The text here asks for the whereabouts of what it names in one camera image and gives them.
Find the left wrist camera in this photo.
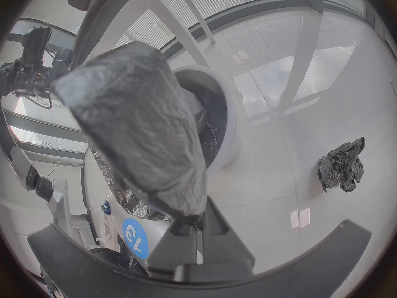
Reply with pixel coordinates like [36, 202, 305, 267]
[52, 48, 76, 74]

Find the black plastic bag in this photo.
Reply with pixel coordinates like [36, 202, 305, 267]
[50, 41, 224, 229]

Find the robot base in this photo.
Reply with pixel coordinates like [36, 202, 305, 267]
[67, 154, 174, 269]

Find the white trash bin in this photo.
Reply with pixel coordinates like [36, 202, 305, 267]
[170, 65, 243, 174]

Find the grey chair with white legs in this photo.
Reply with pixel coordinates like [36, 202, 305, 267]
[68, 0, 216, 74]

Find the crumpled black plastic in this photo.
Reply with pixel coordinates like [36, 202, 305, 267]
[317, 137, 366, 193]

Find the black cable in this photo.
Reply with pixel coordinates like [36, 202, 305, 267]
[39, 141, 61, 174]

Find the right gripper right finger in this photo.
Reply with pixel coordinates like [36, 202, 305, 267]
[202, 195, 255, 269]

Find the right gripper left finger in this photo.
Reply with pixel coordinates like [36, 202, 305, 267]
[147, 221, 200, 272]

